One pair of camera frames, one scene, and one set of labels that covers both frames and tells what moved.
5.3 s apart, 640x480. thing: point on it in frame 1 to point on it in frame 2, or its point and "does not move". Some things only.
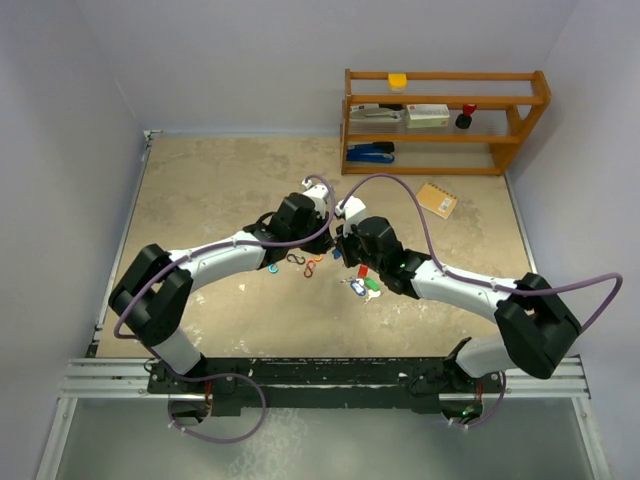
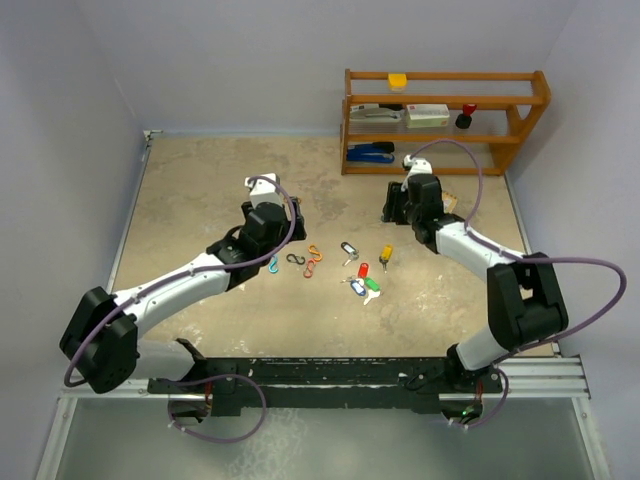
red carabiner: [311, 264] does not move
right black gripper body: [352, 250] to [397, 206]
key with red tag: [363, 270] does not move
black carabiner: [299, 259] does not move
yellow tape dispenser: [397, 82] does not move
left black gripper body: [313, 225] to [286, 225]
